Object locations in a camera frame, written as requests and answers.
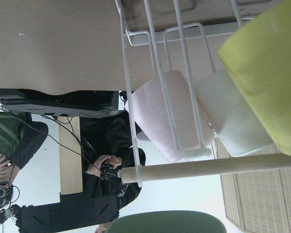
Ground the green cup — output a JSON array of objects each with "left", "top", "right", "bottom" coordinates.
[{"left": 106, "top": 210, "right": 226, "bottom": 233}]

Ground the pink cup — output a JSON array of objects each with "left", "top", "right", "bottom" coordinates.
[{"left": 125, "top": 70, "right": 215, "bottom": 163}]

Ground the cream white cup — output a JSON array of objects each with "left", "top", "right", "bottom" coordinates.
[{"left": 195, "top": 69, "right": 274, "bottom": 157}]

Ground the yellow cup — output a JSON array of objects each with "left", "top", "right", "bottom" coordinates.
[{"left": 218, "top": 0, "right": 291, "bottom": 155}]

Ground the seated person in black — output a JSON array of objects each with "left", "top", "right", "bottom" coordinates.
[{"left": 80, "top": 117, "right": 146, "bottom": 212}]

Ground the wooden rack handle rod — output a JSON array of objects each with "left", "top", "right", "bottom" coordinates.
[{"left": 121, "top": 153, "right": 291, "bottom": 183}]

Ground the white wire cup rack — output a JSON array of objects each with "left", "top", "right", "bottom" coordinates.
[{"left": 114, "top": 0, "right": 255, "bottom": 187}]

